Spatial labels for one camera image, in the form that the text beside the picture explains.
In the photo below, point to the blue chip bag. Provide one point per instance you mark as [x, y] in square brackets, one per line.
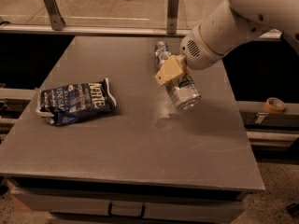
[75, 102]

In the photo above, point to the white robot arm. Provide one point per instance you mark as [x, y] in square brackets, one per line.
[282, 15]

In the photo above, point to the crushed silver blue can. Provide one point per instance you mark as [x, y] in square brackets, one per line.
[162, 53]

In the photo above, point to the left metal bracket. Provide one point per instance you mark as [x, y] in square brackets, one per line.
[56, 20]

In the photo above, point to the metal bracket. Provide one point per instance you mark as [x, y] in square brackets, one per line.
[56, 20]
[172, 16]

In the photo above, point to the middle metal bracket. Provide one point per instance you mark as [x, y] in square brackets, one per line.
[172, 16]

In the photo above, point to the metal window rail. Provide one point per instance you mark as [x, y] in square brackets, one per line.
[80, 30]

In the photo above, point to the orange tape roll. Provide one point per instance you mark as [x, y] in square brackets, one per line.
[274, 105]

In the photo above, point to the silver green 7up can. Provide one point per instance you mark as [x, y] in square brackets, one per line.
[183, 92]

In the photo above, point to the black drawer handle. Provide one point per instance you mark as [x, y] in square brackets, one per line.
[134, 210]

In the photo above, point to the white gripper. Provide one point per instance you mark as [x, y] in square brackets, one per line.
[195, 54]

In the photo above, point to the grey table drawer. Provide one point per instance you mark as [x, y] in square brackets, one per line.
[91, 206]

